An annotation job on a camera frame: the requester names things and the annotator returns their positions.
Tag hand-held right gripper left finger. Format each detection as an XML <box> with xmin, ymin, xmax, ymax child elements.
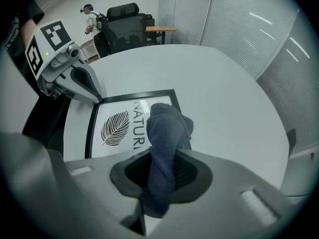
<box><xmin>0</xmin><ymin>130</ymin><xmax>84</xmax><ymax>239</ymax></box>

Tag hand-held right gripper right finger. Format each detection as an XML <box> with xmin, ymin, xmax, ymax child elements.
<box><xmin>64</xmin><ymin>147</ymin><xmax>288</xmax><ymax>239</ymax></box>

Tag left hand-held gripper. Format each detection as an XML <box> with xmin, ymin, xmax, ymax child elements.
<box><xmin>24</xmin><ymin>20</ymin><xmax>103</xmax><ymax>105</ymax></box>

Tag black picture frame leaf print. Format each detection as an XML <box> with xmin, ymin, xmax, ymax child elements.
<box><xmin>84</xmin><ymin>89</ymin><xmax>193</xmax><ymax>159</ymax></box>

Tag dark blue cloth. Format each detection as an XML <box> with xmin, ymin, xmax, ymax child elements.
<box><xmin>139</xmin><ymin>103</ymin><xmax>194</xmax><ymax>219</ymax></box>

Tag person's left forearm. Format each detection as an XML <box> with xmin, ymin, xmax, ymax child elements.
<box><xmin>20</xmin><ymin>17</ymin><xmax>35</xmax><ymax>48</ymax></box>

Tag wooden shelf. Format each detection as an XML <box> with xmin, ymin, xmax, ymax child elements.
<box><xmin>79</xmin><ymin>39</ymin><xmax>101</xmax><ymax>61</ymax></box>

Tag person's black trousers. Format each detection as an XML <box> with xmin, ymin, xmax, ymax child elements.
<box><xmin>21</xmin><ymin>78</ymin><xmax>73</xmax><ymax>159</ymax></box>

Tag black mesh office chair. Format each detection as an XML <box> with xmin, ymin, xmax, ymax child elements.
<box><xmin>101</xmin><ymin>2</ymin><xmax>148</xmax><ymax>56</ymax></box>

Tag person's black shirt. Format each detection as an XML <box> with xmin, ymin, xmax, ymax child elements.
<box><xmin>3</xmin><ymin>0</ymin><xmax>45</xmax><ymax>59</ymax></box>

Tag wooden table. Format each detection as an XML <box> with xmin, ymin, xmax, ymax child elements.
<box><xmin>132</xmin><ymin>25</ymin><xmax>179</xmax><ymax>45</ymax></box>

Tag white window blinds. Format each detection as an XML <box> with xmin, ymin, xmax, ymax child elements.
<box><xmin>159</xmin><ymin>0</ymin><xmax>319</xmax><ymax>156</ymax></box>

